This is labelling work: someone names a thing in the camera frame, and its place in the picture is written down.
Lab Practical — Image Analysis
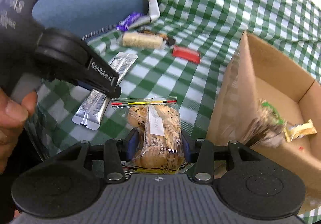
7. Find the purple chocolate bar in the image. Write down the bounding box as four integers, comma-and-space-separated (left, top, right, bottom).
116, 11, 144, 32

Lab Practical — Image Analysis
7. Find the green checkered cloth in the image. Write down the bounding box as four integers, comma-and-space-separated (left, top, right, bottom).
24, 0, 321, 224

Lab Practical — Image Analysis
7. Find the silver foil snack bar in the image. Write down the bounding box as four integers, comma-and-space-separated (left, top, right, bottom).
71, 51, 139, 131

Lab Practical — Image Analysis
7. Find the yellow wafer bar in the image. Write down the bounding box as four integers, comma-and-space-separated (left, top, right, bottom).
284, 119, 317, 143

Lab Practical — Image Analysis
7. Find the red snack packet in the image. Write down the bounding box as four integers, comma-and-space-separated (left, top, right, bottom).
172, 45, 201, 64

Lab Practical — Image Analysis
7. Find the person left hand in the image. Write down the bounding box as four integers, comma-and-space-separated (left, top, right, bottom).
0, 89, 38, 173

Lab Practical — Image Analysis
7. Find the black chocolate bar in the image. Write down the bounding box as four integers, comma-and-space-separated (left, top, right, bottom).
138, 28, 176, 47

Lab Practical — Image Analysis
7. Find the puffed rice bar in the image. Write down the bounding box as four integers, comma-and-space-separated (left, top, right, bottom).
120, 32, 165, 50

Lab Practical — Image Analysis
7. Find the cardboard box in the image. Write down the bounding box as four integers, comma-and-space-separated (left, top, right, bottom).
206, 32, 320, 213

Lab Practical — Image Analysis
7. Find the clear bag of cookies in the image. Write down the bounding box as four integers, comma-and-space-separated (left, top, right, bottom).
111, 96, 192, 174

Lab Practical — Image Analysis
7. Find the bag of peanuts green label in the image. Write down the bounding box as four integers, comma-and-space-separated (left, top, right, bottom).
241, 99, 287, 148

